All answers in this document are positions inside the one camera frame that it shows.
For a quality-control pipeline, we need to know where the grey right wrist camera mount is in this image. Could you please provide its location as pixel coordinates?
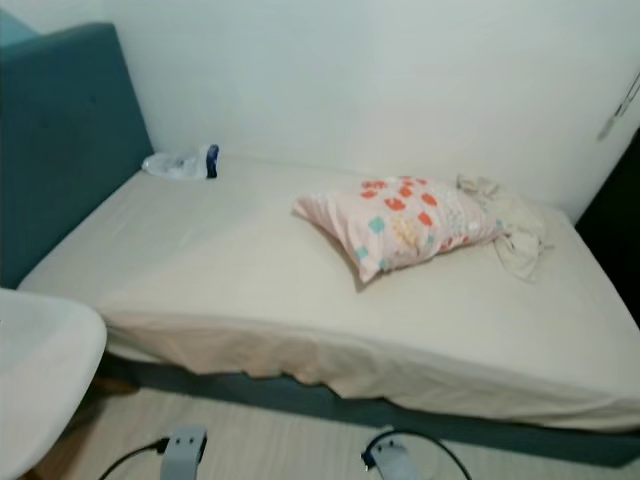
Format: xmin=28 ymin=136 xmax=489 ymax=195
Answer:
xmin=365 ymin=430 xmax=422 ymax=480

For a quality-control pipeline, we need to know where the blue upholstered bed base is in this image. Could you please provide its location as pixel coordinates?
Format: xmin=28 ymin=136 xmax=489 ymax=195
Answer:
xmin=102 ymin=354 xmax=640 ymax=470

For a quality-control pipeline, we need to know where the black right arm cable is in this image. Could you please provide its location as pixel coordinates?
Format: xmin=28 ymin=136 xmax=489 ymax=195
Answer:
xmin=362 ymin=429 xmax=474 ymax=480

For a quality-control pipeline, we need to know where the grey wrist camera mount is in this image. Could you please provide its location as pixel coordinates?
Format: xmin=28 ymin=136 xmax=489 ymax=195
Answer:
xmin=365 ymin=430 xmax=422 ymax=480
xmin=163 ymin=424 xmax=210 ymax=480

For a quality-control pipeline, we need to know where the grey hanging wall cable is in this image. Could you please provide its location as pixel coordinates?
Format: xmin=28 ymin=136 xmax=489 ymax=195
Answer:
xmin=598 ymin=72 xmax=640 ymax=142

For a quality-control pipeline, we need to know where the pink floral print pillow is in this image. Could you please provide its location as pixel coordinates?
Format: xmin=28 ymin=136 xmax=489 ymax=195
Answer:
xmin=292 ymin=176 xmax=507 ymax=285

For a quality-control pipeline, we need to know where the mattress with beige sheet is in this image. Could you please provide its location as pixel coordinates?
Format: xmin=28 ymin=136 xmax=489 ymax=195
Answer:
xmin=18 ymin=162 xmax=640 ymax=434

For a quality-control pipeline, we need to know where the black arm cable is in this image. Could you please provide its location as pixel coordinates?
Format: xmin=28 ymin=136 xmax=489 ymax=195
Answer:
xmin=362 ymin=429 xmax=474 ymax=480
xmin=128 ymin=437 xmax=172 ymax=480

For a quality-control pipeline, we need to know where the blue upholstered headboard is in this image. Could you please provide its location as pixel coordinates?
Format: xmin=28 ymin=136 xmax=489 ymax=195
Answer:
xmin=0 ymin=22 xmax=157 ymax=291

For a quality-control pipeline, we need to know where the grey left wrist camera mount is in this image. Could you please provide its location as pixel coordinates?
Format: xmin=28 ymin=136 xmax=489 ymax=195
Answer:
xmin=163 ymin=424 xmax=210 ymax=480

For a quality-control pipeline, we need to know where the crumpled beige cloth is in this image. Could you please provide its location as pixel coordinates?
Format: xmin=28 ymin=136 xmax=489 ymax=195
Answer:
xmin=456 ymin=174 xmax=552 ymax=284

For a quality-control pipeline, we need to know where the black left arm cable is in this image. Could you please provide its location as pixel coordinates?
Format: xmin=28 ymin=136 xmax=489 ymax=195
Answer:
xmin=128 ymin=437 xmax=172 ymax=480

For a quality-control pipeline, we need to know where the white plastic chair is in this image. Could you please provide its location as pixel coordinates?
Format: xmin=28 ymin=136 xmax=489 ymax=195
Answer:
xmin=0 ymin=288 xmax=109 ymax=480

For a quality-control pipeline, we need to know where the black furniture panel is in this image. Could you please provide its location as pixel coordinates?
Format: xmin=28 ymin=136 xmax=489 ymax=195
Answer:
xmin=574 ymin=130 xmax=640 ymax=327

